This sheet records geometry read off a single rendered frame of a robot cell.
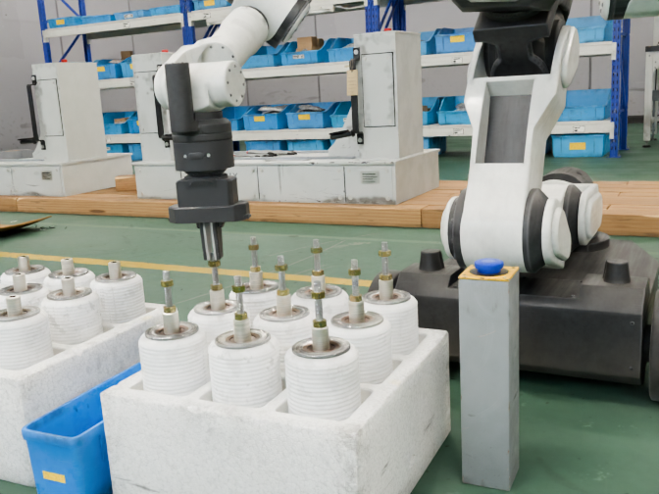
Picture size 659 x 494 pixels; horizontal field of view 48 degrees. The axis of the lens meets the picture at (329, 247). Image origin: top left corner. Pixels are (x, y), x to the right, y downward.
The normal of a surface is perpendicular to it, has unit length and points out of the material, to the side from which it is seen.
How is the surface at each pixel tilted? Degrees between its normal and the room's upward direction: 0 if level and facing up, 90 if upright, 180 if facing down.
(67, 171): 90
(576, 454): 0
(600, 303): 45
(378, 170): 90
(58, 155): 90
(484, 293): 90
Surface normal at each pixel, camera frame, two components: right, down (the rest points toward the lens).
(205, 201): -0.11, 0.22
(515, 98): -0.45, -0.15
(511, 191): -0.41, -0.39
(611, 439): -0.06, -0.98
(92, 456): 0.91, 0.07
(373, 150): -0.46, 0.22
